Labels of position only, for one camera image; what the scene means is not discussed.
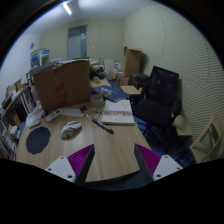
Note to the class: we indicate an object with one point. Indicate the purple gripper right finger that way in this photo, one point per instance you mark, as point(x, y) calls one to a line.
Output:
point(157, 166)

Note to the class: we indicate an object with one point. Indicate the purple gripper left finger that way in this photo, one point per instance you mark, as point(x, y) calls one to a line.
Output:
point(75, 167)

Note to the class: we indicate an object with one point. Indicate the white computer mouse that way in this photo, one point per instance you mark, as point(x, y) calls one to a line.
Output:
point(69, 129)

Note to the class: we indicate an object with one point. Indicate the round dark mouse pad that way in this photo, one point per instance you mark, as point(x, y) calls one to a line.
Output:
point(37, 140)

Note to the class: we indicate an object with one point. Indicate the wooden chair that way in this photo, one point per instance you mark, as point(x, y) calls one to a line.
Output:
point(208, 141)

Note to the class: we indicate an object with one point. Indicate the black marker pen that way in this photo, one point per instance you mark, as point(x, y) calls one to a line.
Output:
point(103, 126)

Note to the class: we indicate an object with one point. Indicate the white paper sheet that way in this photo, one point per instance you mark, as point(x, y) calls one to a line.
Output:
point(71, 112)

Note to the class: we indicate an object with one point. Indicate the white remote control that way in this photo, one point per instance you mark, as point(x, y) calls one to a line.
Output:
point(53, 115)

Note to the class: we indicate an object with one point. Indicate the white open book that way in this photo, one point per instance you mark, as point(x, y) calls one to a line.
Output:
point(119, 113)

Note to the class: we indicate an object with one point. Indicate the black office chair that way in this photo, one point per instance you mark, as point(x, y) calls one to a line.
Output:
point(160, 104)

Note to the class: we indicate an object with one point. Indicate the clear tape roll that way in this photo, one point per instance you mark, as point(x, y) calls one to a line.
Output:
point(96, 100)

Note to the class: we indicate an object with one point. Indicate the flat cardboard piece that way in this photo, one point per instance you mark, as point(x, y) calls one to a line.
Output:
point(131, 90)

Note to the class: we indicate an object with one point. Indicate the blue book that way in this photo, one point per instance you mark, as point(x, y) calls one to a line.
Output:
point(110, 93)

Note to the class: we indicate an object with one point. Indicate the large brown cardboard box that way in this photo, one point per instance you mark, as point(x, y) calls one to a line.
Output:
point(65, 85)

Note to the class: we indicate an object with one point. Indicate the bookshelf with books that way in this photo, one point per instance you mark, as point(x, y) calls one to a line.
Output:
point(19, 105)

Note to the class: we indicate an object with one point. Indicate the tall cardboard box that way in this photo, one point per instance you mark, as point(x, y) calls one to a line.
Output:
point(131, 60)

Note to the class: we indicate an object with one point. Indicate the white blue box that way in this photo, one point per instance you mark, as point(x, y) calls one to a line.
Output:
point(40, 58)

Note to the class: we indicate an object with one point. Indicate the grey door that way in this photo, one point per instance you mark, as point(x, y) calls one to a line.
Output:
point(77, 42)

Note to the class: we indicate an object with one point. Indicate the ceiling light tube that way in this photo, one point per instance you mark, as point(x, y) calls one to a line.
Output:
point(66, 7)

